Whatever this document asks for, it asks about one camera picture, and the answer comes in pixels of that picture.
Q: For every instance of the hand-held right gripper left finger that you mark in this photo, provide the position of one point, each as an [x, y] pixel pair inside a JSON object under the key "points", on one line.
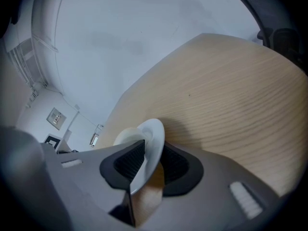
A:
{"points": [[84, 177]]}

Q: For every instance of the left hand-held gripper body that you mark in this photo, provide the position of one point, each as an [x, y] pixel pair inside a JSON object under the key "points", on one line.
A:
{"points": [[51, 142]]}

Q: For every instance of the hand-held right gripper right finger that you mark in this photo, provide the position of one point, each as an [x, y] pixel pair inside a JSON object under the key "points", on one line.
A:
{"points": [[216, 189]]}

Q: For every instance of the white plate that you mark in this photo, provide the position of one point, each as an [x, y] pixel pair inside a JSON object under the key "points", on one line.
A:
{"points": [[155, 148]]}

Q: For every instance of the wooden table with white legs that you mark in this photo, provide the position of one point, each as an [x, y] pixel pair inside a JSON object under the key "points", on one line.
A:
{"points": [[228, 93]]}

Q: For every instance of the white air conditioner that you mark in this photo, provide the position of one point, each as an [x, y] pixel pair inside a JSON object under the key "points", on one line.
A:
{"points": [[21, 56]]}

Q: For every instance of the black office chair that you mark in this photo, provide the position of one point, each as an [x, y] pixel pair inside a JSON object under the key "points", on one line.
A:
{"points": [[286, 42]]}

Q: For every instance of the white wall panel box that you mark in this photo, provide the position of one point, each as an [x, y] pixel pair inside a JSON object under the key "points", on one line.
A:
{"points": [[56, 119]]}

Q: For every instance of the small white wall box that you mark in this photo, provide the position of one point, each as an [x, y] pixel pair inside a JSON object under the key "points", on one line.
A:
{"points": [[99, 129]]}

